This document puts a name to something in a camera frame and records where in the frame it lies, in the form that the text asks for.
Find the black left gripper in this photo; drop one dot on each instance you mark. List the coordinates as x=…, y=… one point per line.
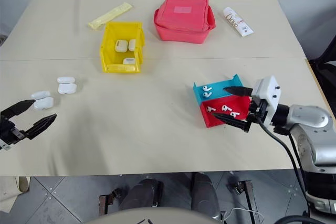
x=9, y=132

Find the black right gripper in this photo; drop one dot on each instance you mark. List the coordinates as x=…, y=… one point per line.
x=258, y=110

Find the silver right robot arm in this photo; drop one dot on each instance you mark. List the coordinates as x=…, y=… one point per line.
x=309, y=119

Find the yellow plastic bin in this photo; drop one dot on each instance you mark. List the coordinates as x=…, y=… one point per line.
x=110, y=37

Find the red plastic tray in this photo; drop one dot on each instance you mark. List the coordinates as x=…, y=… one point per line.
x=218, y=103

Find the blue plastic tray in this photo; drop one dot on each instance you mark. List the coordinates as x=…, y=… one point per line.
x=218, y=85

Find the tan rounded floor object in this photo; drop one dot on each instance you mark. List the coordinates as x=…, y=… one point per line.
x=24, y=184

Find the white Dove cream tube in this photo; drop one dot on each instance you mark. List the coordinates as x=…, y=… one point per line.
x=237, y=22

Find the dark grey rounded shape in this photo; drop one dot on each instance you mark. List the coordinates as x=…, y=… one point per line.
x=204, y=195
x=141, y=195

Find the black chair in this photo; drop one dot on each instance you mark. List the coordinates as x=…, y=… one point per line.
x=325, y=72

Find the red fabric zip pouch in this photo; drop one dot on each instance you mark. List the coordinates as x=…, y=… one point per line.
x=181, y=24

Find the pale yellow sachet packet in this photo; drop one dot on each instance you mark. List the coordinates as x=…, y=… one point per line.
x=110, y=15

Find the beige rounded robot torso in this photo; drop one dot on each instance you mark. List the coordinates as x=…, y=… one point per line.
x=147, y=216

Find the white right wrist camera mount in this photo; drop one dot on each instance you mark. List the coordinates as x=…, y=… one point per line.
x=267, y=87

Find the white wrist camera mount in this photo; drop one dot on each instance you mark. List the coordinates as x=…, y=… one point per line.
x=3, y=147
x=267, y=87

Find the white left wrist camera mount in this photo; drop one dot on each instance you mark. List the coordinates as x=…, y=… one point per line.
x=3, y=147

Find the dark metal stand frame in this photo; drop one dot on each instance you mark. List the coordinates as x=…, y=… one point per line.
x=105, y=203
x=249, y=197

